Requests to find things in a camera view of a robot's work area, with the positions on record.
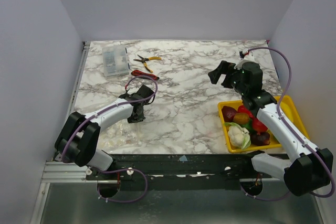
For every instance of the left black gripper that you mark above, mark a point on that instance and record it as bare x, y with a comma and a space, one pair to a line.
139, 118

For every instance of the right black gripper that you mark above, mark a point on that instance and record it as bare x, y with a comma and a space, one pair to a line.
227, 77

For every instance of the orange brown toy mango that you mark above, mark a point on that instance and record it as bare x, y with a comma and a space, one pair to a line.
241, 118

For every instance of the clear zip top bag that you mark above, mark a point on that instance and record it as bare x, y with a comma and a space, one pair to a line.
121, 134

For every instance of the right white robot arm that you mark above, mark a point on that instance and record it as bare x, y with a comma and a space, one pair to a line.
308, 167

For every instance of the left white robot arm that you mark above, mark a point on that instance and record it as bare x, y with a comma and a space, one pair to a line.
78, 139

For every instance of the dark red toy fruit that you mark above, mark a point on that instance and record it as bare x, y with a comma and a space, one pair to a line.
228, 113

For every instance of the clear plastic parts box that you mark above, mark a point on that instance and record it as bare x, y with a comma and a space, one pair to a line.
115, 60

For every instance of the white toy cauliflower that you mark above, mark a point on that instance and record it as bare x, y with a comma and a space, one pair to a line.
239, 137

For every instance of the yellow plastic tray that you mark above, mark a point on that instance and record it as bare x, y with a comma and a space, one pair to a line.
288, 108

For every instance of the dark maroon toy beet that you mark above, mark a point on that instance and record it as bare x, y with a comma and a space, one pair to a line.
260, 139

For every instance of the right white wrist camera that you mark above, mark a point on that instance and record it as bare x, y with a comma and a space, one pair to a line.
245, 56

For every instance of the yellow handled pliers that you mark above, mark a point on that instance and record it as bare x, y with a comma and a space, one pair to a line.
145, 60

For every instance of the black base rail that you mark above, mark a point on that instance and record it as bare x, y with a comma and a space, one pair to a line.
136, 172

